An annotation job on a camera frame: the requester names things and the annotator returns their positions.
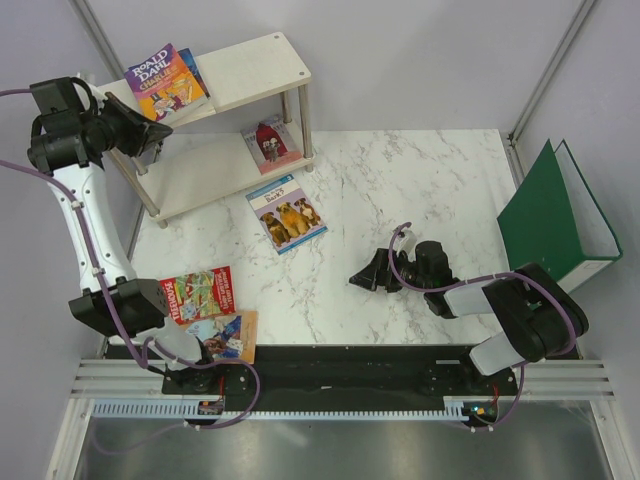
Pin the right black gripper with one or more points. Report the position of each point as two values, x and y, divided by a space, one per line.
376 273

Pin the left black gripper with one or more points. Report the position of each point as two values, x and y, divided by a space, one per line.
142 132

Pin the Roald Dahl purple book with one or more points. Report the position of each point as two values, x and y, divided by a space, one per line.
164 88

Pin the Jane Eyre blue book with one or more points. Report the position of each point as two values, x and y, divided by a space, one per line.
190 62

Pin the dog picture book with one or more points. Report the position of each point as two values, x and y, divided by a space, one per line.
286 214

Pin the red Treehouse book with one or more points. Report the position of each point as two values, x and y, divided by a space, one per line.
201 295

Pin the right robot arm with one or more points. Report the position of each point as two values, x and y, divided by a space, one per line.
538 319

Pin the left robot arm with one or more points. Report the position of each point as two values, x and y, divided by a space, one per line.
76 126

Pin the white two-tier shelf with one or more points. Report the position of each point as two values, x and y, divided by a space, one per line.
191 170

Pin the pink book on shelf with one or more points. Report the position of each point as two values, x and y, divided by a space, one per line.
270 144

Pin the orange illustrated book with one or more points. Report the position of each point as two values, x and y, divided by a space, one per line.
227 337

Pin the green lever arch binder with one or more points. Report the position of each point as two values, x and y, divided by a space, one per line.
555 221

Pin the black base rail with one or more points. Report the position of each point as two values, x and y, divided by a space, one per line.
348 376

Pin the aluminium frame post left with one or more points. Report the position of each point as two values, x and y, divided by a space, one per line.
97 35

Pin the aluminium frame post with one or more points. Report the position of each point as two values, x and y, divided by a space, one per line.
97 35
559 55

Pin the white slotted cable duct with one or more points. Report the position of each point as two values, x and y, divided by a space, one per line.
192 410

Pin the aluminium frame post right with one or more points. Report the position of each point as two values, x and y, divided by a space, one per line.
559 55

